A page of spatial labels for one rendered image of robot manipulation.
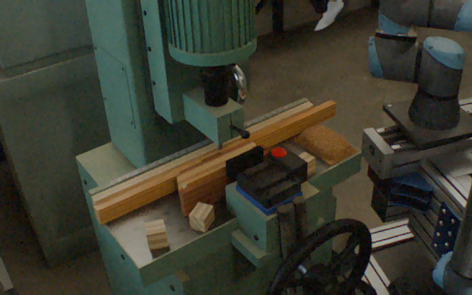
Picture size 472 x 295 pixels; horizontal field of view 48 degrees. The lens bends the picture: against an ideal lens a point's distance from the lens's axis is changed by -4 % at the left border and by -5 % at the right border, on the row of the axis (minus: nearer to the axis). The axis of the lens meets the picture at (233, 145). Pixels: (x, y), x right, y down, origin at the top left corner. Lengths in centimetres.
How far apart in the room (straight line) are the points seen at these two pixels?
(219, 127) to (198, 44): 20
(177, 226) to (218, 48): 37
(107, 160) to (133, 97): 29
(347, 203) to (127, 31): 161
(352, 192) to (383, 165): 106
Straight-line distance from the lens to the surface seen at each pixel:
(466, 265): 105
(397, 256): 206
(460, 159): 167
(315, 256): 143
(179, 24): 104
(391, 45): 153
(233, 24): 103
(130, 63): 125
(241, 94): 132
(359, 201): 258
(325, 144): 130
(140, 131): 134
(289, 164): 110
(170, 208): 118
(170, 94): 122
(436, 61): 153
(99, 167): 151
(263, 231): 107
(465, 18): 127
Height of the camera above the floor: 166
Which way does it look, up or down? 35 degrees down
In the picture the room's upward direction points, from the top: 3 degrees counter-clockwise
